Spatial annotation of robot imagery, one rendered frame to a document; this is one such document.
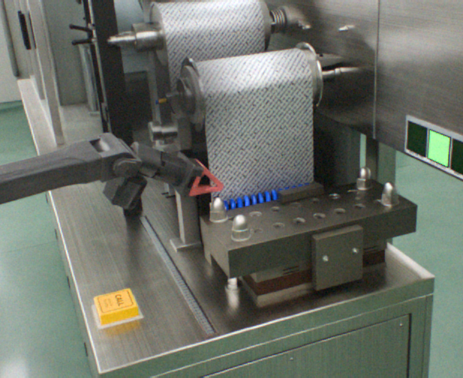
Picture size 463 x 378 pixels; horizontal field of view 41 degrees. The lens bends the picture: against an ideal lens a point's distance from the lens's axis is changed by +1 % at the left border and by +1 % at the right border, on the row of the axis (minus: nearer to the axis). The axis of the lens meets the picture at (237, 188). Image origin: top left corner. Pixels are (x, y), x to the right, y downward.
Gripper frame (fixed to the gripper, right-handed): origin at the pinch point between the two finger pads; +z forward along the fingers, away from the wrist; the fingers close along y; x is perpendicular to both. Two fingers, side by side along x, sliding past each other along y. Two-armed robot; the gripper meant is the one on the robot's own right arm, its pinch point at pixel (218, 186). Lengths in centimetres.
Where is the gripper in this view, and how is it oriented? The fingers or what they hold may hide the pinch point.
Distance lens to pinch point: 125.7
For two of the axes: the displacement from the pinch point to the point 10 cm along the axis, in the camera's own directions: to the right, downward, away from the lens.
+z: 8.4, 2.9, 4.6
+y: 3.6, 3.4, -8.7
